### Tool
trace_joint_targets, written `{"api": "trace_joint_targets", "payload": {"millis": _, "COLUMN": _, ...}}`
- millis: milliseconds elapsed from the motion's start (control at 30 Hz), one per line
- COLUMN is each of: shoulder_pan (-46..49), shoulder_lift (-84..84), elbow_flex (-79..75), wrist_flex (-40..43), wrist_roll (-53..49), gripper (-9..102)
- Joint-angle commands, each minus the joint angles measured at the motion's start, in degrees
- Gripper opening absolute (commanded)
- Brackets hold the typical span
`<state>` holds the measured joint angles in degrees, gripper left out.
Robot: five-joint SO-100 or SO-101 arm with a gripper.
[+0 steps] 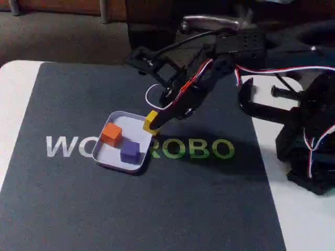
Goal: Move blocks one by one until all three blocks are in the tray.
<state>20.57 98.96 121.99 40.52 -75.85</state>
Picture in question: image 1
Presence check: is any yellow wooden block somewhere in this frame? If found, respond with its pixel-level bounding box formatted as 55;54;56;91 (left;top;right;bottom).
142;110;161;136

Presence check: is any orange wooden block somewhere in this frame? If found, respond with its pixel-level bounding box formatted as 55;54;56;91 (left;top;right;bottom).
101;123;123;147

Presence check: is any white rectangular tray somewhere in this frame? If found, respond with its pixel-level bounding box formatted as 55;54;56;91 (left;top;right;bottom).
92;110;154;175

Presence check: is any purple wooden block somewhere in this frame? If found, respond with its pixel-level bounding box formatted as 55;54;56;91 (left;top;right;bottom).
120;141;140;164

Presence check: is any black table clamp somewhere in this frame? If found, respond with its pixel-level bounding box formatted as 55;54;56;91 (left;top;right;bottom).
237;77;304;124

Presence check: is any chrome chair base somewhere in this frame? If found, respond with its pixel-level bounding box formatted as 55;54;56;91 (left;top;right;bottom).
180;9;253;33

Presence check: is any grey metal furniture leg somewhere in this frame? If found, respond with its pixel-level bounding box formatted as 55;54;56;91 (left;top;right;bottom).
100;0;110;25
8;0;19;16

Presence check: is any dark mat with WOWROBO print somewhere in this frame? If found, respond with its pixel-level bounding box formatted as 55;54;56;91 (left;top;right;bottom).
0;62;286;251

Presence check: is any thin white wire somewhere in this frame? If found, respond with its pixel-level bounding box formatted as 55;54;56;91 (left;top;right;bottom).
144;83;172;110

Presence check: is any black camera cable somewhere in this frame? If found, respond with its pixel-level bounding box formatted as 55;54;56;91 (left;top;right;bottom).
154;28;223;57

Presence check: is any black gripper camera mount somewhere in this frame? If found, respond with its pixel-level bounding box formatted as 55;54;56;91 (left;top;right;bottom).
125;46;185;88

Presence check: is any red white blue servo cable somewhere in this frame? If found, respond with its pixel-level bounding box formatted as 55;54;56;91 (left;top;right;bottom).
233;64;335;179

